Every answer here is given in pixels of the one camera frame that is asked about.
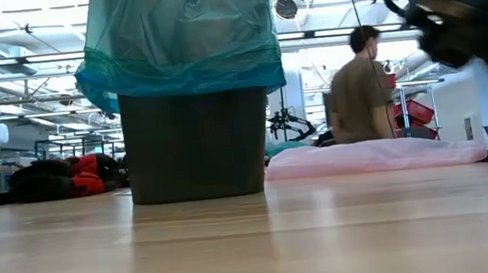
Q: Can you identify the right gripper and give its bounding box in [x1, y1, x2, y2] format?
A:
[404, 0, 488, 122]

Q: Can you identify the dark grey trash bin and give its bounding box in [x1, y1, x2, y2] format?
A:
[117, 79, 278, 209]

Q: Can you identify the teal trash bag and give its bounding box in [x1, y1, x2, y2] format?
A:
[66, 0, 289, 118]

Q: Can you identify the flat pink plastic bag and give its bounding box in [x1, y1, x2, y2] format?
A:
[262, 127, 488, 186]

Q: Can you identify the blue plastic bag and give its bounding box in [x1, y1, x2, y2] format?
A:
[264, 137, 313, 159]

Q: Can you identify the dark red storage bin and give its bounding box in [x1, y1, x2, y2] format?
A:
[401, 123, 439, 144]

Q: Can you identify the metal shelf rack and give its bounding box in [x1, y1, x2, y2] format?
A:
[395, 77, 452, 144]

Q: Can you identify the person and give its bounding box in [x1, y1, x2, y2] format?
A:
[321, 23, 402, 146]

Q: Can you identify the red and black glove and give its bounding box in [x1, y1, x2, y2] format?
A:
[5, 150, 129, 206]

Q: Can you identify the ceiling light strip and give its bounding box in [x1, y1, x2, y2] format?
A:
[0, 13, 420, 75]

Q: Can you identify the grey wall panel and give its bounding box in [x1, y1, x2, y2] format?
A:
[463, 116, 475, 141]

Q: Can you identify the black hanging cable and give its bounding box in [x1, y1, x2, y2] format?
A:
[343, 0, 398, 143]

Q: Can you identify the black ceiling cord reel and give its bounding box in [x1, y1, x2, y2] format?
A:
[273, 0, 301, 22]

